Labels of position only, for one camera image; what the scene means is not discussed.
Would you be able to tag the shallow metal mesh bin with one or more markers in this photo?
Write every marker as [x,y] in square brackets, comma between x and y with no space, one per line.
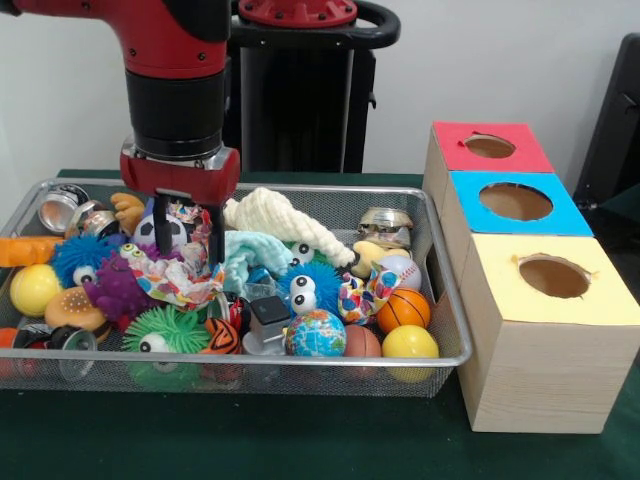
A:
[300,380]

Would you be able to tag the green spiky toy with eye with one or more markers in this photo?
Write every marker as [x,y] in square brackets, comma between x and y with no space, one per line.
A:
[165,332]

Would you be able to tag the white baseball toy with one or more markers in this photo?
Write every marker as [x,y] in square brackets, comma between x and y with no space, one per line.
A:
[402,270]

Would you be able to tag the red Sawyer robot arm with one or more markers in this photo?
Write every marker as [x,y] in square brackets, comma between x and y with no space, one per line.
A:
[175,110]

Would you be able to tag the black monitor on stand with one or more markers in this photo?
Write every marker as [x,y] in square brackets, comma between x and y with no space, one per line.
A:
[620,100]

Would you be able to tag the yellow ball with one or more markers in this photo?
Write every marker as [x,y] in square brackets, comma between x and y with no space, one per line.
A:
[410,345]

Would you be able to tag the orange basketball toy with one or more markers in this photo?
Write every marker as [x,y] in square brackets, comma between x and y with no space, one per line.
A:
[403,310]

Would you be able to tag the black and white soccer ball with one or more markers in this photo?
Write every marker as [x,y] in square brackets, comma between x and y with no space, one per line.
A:
[145,230]

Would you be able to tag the globe print ball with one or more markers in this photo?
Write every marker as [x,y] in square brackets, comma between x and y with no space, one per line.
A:
[315,332]

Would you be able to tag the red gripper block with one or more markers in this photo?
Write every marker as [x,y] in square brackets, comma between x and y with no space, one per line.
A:
[175,177]

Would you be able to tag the cream knit cloth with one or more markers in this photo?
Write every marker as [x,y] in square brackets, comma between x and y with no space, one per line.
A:
[280,220]

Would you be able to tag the wooden box with three holes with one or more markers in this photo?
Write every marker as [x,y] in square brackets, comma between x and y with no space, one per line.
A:
[540,380]

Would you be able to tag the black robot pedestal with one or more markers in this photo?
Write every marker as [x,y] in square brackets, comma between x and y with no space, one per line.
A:
[300,100]

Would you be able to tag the blue spiky toy with eyes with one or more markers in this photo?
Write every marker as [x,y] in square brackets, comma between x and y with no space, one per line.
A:
[305,290]

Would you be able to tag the dark green table cloth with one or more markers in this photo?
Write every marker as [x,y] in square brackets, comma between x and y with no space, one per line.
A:
[627,205]
[250,440]

